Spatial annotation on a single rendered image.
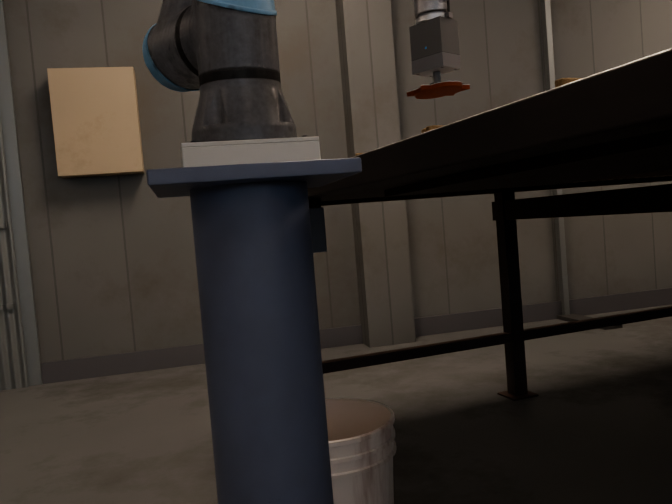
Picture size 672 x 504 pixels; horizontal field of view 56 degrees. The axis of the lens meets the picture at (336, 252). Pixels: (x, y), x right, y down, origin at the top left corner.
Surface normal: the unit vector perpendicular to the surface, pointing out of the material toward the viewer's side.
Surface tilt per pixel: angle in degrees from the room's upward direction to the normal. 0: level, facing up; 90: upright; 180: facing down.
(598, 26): 90
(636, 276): 90
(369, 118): 90
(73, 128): 90
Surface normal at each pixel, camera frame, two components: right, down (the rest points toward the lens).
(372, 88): 0.23, 0.03
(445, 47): 0.68, -0.02
